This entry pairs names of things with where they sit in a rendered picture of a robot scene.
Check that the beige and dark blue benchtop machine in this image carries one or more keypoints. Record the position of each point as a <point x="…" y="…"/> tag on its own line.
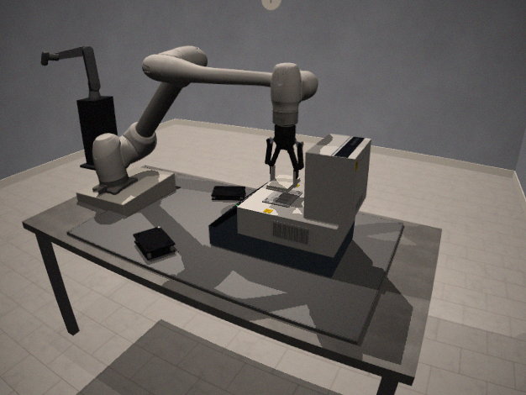
<point x="285" y="228"/>

